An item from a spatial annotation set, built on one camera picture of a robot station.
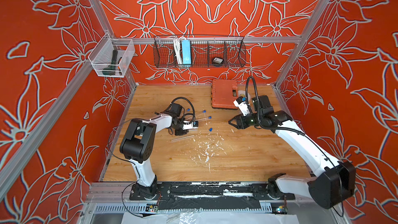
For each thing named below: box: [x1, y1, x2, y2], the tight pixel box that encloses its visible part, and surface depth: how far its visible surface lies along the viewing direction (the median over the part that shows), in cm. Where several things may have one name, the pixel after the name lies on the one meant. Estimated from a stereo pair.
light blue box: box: [181, 39, 192, 65], surface depth 91 cm
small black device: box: [212, 57, 224, 65], surface depth 97 cm
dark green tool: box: [102, 49, 118, 76], surface depth 83 cm
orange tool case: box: [210, 78, 239, 110], surface depth 112 cm
